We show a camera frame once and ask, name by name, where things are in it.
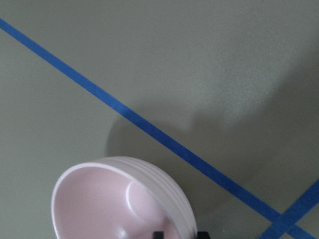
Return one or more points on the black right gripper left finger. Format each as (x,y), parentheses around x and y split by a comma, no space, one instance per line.
(158,235)

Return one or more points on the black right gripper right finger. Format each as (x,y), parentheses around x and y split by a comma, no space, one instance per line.
(203,235)

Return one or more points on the pink bowl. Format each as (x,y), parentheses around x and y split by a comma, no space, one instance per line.
(120,198)

